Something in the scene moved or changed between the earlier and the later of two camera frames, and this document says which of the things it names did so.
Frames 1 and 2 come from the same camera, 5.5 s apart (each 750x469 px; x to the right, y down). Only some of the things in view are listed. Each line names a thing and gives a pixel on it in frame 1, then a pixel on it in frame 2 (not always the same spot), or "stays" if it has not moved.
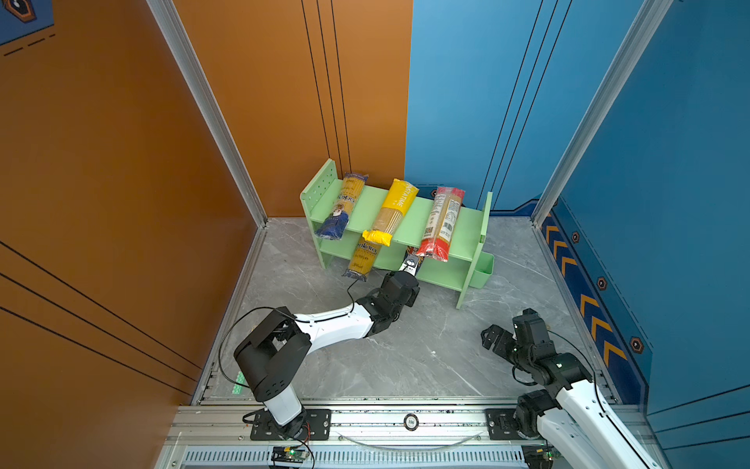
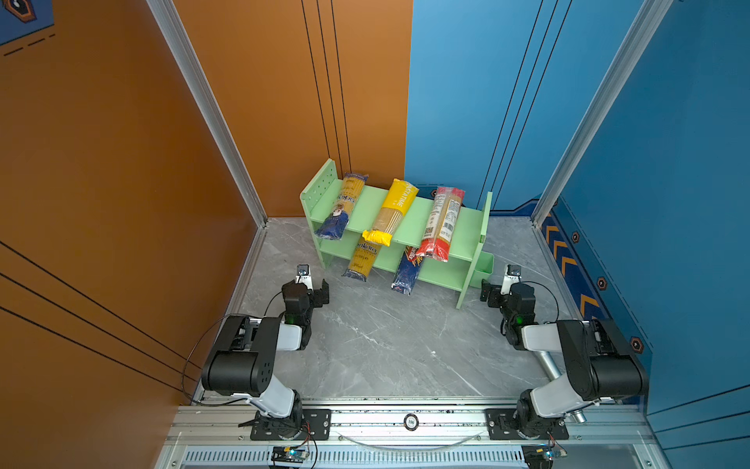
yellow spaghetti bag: x=395 y=207 stays
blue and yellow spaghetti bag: x=334 y=224 stays
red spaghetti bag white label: x=437 y=237 stays
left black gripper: x=413 y=293 to x=319 y=297
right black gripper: x=503 y=337 to x=494 y=290
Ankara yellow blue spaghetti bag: x=363 y=259 stays
